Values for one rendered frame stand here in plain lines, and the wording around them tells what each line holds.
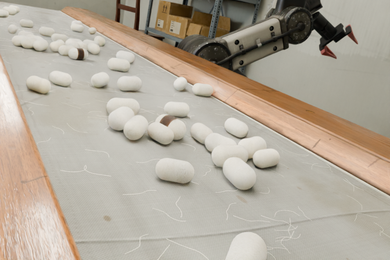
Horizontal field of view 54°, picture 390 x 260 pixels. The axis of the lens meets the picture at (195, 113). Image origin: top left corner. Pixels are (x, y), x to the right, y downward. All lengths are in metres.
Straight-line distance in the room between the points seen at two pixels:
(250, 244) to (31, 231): 0.11
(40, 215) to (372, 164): 0.33
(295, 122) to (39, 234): 0.38
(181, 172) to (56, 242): 0.14
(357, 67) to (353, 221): 2.37
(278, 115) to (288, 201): 0.22
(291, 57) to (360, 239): 2.74
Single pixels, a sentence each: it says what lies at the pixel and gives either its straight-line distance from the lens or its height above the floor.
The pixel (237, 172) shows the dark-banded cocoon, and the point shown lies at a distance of 0.31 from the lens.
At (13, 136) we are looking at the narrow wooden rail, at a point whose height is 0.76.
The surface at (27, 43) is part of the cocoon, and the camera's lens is 0.76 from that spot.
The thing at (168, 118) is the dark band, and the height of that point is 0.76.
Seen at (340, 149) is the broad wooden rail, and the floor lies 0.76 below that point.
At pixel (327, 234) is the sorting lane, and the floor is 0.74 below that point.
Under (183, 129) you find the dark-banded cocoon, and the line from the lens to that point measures 0.39.
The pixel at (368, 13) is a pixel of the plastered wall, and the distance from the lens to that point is 2.70.
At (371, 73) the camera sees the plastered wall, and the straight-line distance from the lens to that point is 2.63.
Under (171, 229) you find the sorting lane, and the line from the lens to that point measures 0.25.
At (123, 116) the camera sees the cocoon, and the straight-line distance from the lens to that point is 0.39.
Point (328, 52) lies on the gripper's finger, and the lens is 1.63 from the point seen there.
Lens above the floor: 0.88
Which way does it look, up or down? 16 degrees down
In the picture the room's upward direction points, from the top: 12 degrees clockwise
